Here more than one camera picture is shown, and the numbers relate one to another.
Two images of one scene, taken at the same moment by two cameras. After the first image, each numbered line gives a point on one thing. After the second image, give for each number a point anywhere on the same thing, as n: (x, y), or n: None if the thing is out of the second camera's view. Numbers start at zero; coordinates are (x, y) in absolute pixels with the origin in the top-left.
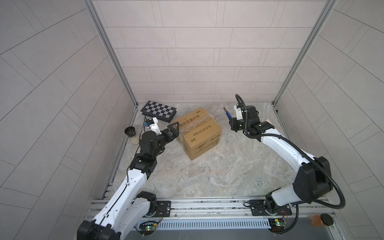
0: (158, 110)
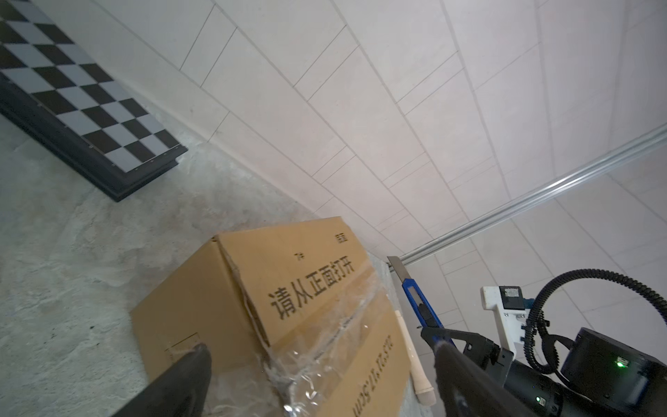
0: (74, 111)
